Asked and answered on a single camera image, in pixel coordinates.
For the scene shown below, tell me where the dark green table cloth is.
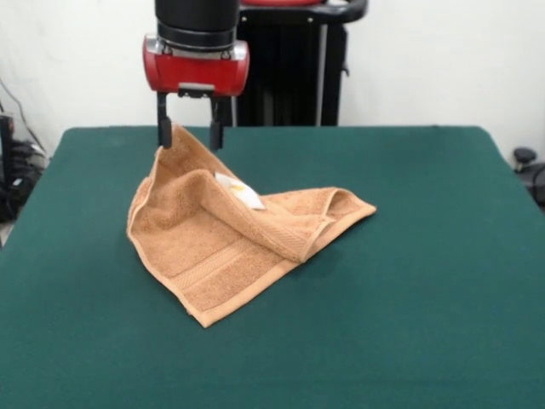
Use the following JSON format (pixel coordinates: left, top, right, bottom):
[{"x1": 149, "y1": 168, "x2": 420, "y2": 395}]
[{"x1": 0, "y1": 125, "x2": 545, "y2": 409}]

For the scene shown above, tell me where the black cable bundle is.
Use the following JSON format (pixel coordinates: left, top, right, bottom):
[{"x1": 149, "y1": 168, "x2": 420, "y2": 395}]
[{"x1": 0, "y1": 140, "x2": 49, "y2": 223}]

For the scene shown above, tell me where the tan terry towel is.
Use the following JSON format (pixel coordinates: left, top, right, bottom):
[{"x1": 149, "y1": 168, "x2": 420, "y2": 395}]
[{"x1": 126, "y1": 124, "x2": 378, "y2": 329}]

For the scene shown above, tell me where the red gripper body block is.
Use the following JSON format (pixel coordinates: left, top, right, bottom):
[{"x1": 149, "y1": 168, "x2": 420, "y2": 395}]
[{"x1": 142, "y1": 33, "x2": 250, "y2": 99}]

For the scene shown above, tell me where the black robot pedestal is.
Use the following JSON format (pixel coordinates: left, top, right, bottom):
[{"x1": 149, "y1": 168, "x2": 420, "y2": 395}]
[{"x1": 232, "y1": 0, "x2": 370, "y2": 128}]

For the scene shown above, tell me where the black box with red light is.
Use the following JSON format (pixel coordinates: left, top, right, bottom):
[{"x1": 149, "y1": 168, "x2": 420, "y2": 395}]
[{"x1": 0, "y1": 113, "x2": 17, "y2": 191}]

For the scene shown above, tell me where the gray stand base black knob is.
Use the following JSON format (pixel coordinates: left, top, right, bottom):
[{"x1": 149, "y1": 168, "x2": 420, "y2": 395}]
[{"x1": 512, "y1": 147, "x2": 545, "y2": 201}]

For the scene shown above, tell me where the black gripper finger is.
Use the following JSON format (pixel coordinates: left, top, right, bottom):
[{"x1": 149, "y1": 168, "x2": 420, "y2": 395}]
[
  {"x1": 156, "y1": 91, "x2": 173, "y2": 149},
  {"x1": 208, "y1": 96, "x2": 225, "y2": 151}
]

